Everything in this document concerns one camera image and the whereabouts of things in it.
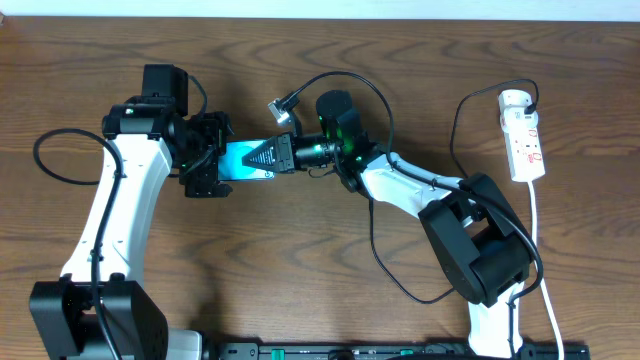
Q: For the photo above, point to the white charger adapter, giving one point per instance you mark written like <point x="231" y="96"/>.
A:
<point x="514" y="119"/>

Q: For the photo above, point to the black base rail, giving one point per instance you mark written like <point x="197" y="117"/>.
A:
<point x="345" y="351"/>

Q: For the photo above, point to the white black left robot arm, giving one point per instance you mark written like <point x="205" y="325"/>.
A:
<point x="98" y="307"/>

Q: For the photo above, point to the white power strip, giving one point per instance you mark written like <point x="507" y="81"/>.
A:
<point x="523" y="148"/>

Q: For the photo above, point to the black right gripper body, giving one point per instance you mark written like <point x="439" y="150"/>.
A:
<point x="286" y="165"/>

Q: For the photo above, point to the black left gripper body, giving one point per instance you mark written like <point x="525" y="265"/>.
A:
<point x="209" y="163"/>

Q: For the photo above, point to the blue Galaxy smartphone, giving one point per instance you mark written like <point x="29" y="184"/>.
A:
<point x="231" y="168"/>

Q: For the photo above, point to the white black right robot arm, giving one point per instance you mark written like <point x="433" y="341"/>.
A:
<point x="478" y="241"/>

